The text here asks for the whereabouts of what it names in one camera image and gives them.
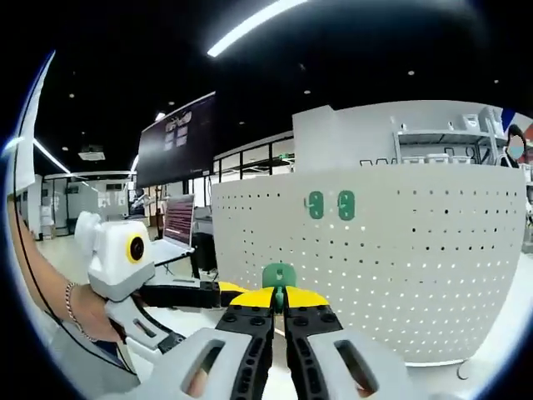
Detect open silver laptop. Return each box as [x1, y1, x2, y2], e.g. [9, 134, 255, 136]
[152, 192, 197, 268]

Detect green hook assembly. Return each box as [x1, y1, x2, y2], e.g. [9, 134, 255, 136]
[305, 190, 325, 220]
[262, 262, 297, 312]
[336, 190, 356, 221]

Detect silver chain bracelet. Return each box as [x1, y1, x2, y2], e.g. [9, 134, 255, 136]
[65, 282, 99, 343]

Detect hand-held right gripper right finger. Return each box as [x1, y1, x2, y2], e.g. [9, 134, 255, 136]
[282, 286, 422, 400]

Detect linear ceiling light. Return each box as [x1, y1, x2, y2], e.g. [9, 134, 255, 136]
[207, 0, 310, 58]

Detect large dark display screen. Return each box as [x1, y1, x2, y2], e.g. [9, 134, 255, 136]
[135, 91, 217, 189]

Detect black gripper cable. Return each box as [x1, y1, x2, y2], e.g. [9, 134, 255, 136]
[12, 187, 141, 376]

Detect metal shelf rack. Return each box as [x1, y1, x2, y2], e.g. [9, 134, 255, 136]
[392, 117, 503, 167]

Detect white perforated mounting plate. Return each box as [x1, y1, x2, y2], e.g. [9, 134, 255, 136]
[211, 163, 528, 381]

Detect person's left hand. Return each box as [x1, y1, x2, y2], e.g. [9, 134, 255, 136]
[73, 282, 127, 344]

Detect ceiling air conditioner vent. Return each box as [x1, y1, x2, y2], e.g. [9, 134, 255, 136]
[77, 147, 108, 163]

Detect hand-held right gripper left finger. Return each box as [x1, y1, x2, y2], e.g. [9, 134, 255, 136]
[137, 287, 276, 400]

